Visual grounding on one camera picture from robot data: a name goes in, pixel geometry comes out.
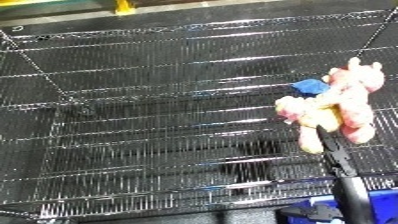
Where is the pink and yellow dragon soft toy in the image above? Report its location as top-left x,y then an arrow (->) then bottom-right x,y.
273,57 -> 388,155

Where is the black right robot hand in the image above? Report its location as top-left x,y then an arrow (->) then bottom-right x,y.
314,125 -> 377,224

